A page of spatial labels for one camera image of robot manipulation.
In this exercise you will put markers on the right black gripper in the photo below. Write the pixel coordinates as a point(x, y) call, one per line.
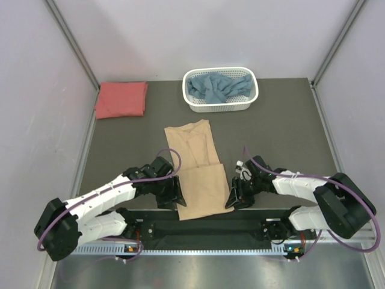
point(236, 195)

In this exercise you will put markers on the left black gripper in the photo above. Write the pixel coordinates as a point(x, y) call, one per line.
point(174, 194)

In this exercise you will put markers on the beige t shirt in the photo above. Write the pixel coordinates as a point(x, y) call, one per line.
point(202, 176)

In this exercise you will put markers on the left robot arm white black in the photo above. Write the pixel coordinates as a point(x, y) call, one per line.
point(65, 225)

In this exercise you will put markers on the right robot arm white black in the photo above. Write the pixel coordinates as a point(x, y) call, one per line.
point(339, 205)

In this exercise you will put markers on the white perforated plastic basket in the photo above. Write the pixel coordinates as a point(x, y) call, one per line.
point(236, 103)

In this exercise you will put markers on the crumpled blue t shirt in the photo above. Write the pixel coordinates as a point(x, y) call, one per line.
point(215, 88)

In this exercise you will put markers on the folded red t shirt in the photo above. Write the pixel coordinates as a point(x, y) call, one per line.
point(121, 99)

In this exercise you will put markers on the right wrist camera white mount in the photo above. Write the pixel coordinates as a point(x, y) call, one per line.
point(243, 172)

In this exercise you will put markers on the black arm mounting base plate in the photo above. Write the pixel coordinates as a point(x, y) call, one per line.
point(239, 229)

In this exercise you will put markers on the white slotted cable duct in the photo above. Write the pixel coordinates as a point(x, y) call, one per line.
point(104, 248)

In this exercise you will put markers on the aluminium front frame rail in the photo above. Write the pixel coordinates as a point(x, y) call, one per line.
point(366, 234)

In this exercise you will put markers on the left aluminium corner post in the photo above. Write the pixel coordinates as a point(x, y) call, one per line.
point(70, 39)

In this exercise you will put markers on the aluminium corner post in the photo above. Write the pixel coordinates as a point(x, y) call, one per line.
point(70, 39)
point(338, 41)

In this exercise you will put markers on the right aluminium corner post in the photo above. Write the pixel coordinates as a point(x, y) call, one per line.
point(338, 41)

